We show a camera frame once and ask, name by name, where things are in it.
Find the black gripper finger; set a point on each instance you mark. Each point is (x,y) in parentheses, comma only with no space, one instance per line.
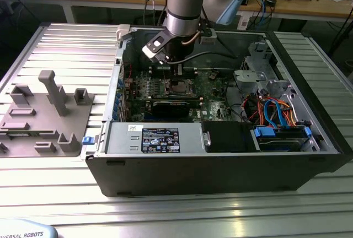
(180,76)

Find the silver-topped green CPU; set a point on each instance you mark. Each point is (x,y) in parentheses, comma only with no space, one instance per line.
(179,87)

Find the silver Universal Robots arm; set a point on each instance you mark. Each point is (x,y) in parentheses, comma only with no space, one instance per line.
(183,4)

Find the black RAM slot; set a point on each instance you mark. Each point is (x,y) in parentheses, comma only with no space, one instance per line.
(191,69)
(191,73)
(194,97)
(195,101)

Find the CPU socket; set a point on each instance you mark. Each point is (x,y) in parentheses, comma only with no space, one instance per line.
(166,95)

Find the blue slot clip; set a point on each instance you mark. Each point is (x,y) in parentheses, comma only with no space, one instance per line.
(120,84)
(118,102)
(115,115)

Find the round coin battery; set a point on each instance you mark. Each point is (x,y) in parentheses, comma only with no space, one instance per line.
(213,77)

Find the black graphics card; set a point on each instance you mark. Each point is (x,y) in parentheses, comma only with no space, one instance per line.
(171,108)

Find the green PC motherboard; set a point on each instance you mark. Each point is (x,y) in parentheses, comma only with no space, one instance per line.
(212,108)

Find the grey case release latch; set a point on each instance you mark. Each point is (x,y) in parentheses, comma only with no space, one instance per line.
(123,32)

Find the grey metal drive cage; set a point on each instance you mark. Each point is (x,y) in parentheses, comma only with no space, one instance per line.
(248,76)

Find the white paper label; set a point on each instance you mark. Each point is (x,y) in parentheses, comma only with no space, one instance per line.
(244,21)

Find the grey power supply box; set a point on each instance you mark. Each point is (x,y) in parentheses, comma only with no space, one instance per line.
(121,138)

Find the black and grey PC case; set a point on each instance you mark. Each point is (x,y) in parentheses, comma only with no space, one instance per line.
(193,174)

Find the small black adapter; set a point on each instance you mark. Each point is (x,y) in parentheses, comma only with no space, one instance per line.
(270,2)

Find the blue plastic case latch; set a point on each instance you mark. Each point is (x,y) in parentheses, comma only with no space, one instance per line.
(88,140)

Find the hard disk in blue carrier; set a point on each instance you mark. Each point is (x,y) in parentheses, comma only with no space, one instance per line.
(278,144)

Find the grey parts rack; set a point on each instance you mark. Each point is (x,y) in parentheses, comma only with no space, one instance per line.
(41,127)

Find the green RAM stick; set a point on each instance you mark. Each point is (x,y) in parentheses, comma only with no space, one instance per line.
(19,134)

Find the pale blue teach pendant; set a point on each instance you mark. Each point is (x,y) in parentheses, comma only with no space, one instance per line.
(27,228)

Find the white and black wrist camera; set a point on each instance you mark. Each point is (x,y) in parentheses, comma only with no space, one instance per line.
(154,45)

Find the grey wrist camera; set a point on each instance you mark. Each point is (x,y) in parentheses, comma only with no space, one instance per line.
(207,37)

